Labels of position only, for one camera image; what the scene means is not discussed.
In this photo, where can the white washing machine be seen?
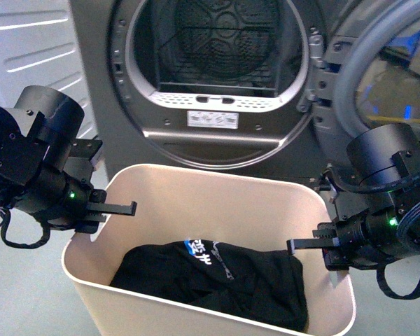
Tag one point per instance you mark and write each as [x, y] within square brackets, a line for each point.
[39, 46]

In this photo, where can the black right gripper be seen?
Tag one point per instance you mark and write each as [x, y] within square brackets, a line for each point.
[365, 241]

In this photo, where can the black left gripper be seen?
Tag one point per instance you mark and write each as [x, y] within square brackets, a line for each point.
[80, 207]

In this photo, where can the grey tumble dryer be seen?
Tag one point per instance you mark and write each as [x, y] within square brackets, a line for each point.
[212, 85]

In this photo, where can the grey dryer door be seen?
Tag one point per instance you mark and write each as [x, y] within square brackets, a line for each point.
[367, 77]

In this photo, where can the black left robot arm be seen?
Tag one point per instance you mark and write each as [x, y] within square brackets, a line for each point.
[46, 170]

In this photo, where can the black printed garment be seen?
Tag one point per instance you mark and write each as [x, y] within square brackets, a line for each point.
[262, 286]

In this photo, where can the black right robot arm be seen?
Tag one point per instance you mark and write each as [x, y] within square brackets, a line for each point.
[377, 201]

